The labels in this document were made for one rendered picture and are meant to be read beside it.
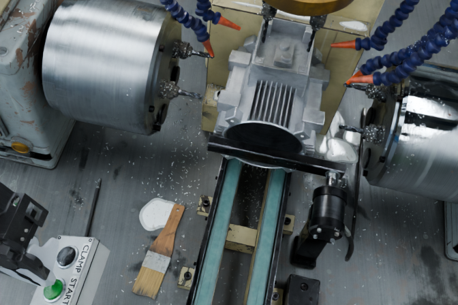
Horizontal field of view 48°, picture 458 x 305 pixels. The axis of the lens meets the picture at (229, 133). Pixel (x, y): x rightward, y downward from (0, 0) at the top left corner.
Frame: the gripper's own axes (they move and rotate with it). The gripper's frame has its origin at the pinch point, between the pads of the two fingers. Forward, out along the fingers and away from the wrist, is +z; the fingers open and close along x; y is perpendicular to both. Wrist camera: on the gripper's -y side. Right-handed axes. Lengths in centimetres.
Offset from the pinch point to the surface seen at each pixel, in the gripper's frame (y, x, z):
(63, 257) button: 4.5, 0.1, 1.6
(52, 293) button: -0.7, -0.5, 1.6
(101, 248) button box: 7.6, -3.5, 4.7
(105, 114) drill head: 31.7, 3.8, 2.3
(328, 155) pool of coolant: 49, -28, 43
